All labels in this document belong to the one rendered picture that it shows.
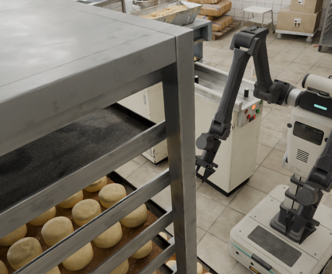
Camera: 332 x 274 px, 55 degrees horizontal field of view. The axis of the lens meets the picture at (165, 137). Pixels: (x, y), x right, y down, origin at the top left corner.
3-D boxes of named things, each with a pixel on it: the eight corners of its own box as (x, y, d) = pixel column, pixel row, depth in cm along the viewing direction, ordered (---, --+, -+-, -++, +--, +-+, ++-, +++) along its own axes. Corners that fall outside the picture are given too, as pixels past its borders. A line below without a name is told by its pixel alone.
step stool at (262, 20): (274, 32, 580) (278, 6, 554) (261, 39, 556) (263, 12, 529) (253, 29, 607) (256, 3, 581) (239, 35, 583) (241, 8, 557)
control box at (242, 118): (237, 125, 219) (238, 108, 211) (258, 112, 231) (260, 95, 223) (240, 128, 216) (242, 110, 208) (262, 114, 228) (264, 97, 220)
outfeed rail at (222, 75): (111, 37, 350) (110, 31, 346) (113, 36, 352) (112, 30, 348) (266, 97, 221) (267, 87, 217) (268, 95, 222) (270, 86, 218)
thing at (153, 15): (127, 24, 244) (126, 16, 240) (179, 9, 271) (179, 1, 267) (148, 31, 226) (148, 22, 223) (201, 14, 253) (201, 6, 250)
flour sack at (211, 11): (217, 18, 547) (217, 7, 537) (195, 16, 567) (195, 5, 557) (233, 7, 595) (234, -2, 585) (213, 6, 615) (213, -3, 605)
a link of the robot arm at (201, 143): (231, 129, 138) (215, 122, 144) (218, 126, 130) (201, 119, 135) (221, 154, 141) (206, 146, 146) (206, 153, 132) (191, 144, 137)
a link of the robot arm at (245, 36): (272, 19, 125) (250, 15, 131) (251, 42, 121) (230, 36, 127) (280, 95, 158) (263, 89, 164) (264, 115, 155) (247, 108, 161)
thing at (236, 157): (170, 161, 302) (164, 73, 250) (196, 145, 319) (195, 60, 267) (227, 201, 256) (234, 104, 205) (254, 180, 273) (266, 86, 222)
